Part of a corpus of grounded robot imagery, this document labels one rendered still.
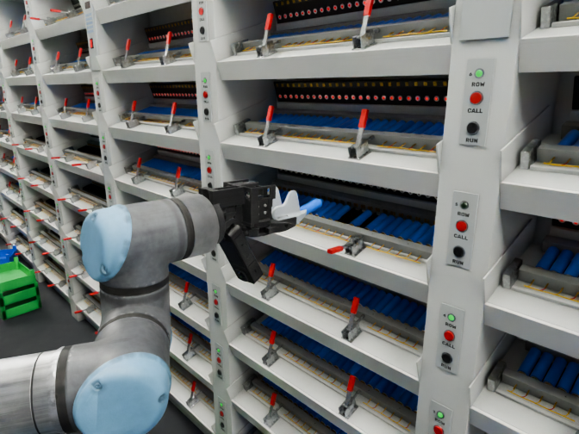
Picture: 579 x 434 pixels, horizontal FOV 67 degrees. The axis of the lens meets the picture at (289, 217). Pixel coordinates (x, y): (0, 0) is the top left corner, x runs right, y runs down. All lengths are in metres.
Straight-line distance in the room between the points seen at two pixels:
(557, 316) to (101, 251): 0.63
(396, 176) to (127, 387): 0.54
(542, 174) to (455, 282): 0.21
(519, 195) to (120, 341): 0.56
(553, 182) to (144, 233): 0.55
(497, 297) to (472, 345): 0.09
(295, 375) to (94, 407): 0.76
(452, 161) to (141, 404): 0.55
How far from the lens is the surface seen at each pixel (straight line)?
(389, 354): 0.95
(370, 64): 0.82
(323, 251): 0.94
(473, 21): 0.73
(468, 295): 0.78
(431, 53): 0.76
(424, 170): 0.77
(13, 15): 3.16
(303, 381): 1.18
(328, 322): 1.04
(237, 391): 1.46
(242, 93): 1.20
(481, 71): 0.71
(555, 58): 0.70
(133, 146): 1.82
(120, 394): 0.50
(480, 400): 0.88
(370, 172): 0.83
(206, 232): 0.62
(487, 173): 0.72
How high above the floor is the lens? 1.21
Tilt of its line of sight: 16 degrees down
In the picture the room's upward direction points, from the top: straight up
